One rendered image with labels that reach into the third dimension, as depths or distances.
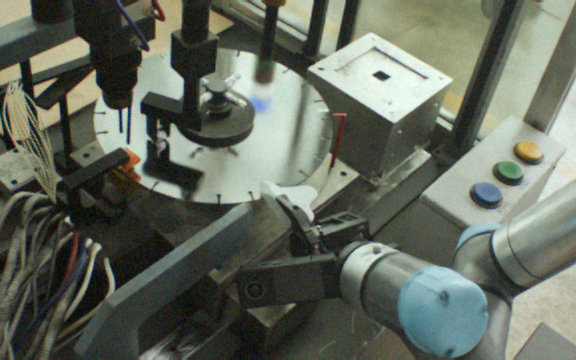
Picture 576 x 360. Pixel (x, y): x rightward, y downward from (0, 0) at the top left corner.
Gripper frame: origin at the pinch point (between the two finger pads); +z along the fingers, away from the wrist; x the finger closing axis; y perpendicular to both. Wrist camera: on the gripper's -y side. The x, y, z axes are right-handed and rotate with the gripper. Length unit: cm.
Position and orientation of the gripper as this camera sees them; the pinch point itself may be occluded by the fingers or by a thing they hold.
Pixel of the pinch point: (266, 239)
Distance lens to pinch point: 92.6
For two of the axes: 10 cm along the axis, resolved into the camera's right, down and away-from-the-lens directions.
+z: -4.7, -1.6, 8.7
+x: -1.5, -9.5, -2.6
